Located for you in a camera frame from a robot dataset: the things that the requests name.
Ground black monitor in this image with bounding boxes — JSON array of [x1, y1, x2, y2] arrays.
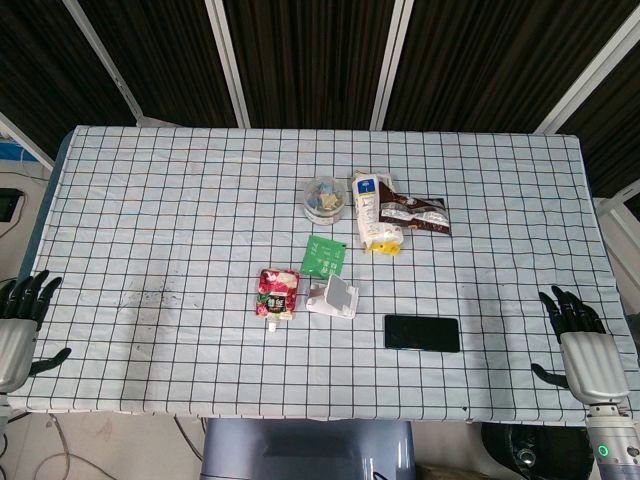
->
[[0, 188, 25, 224]]

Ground white partition post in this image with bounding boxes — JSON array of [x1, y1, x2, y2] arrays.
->
[[0, 112, 56, 169], [204, 0, 251, 129], [63, 0, 151, 127], [534, 9, 640, 136], [369, 0, 419, 130]]

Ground blue padded table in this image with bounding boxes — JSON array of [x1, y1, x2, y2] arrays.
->
[[19, 130, 76, 281]]

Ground white metal frame bar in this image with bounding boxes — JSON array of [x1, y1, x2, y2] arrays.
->
[[594, 189, 640, 236]]

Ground green sachet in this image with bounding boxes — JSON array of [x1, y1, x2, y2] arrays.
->
[[301, 234, 348, 278]]

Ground red spouted drink pouch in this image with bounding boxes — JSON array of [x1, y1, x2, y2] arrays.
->
[[255, 268, 301, 334]]

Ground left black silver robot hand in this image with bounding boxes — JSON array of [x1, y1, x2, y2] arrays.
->
[[0, 269, 72, 394]]

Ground white yellow snack package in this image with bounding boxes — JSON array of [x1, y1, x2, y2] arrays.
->
[[349, 169, 404, 257]]

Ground black smartphone blue edge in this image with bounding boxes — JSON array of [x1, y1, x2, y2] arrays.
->
[[383, 314, 461, 354]]

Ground blue plastic bin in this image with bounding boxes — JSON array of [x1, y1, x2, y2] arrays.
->
[[0, 141, 32, 163]]

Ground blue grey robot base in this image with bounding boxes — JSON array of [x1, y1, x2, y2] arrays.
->
[[199, 418, 416, 480]]

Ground clear jar of coloured clips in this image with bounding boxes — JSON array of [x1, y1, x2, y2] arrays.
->
[[302, 175, 350, 226]]

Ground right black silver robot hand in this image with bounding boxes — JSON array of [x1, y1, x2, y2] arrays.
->
[[530, 284, 632, 407]]

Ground grey floor cable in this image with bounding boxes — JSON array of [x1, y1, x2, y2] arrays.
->
[[0, 414, 86, 480]]

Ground white folding phone stand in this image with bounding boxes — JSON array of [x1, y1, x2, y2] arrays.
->
[[304, 273, 359, 320]]

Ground brown snack package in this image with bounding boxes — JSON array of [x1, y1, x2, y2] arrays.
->
[[377, 180, 453, 236]]

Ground blue checkered tablecloth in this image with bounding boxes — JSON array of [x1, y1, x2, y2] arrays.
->
[[7, 124, 640, 429]]

